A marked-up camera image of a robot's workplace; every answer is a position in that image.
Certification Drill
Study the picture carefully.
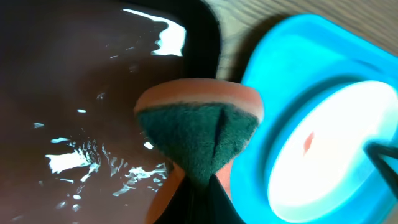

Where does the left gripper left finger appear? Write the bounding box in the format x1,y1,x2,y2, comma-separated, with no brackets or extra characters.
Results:
154,177,199,224

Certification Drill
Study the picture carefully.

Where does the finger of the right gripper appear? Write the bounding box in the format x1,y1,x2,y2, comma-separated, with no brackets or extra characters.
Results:
365,142,397,198

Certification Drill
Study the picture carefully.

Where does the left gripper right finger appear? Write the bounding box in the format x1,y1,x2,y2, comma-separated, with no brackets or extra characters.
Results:
199,174,244,224

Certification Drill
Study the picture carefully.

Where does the light blue plate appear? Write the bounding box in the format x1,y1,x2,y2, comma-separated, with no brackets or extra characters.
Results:
268,81,397,223

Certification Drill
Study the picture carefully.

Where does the green and red sponge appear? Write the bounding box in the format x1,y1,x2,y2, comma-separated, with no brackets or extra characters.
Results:
134,78,264,223

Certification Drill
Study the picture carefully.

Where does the dark red black-rimmed tray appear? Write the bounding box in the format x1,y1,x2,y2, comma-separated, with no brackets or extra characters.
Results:
1,0,220,223

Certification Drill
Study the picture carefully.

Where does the teal plastic serving tray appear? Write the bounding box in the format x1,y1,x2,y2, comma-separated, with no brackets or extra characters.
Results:
231,14,397,223

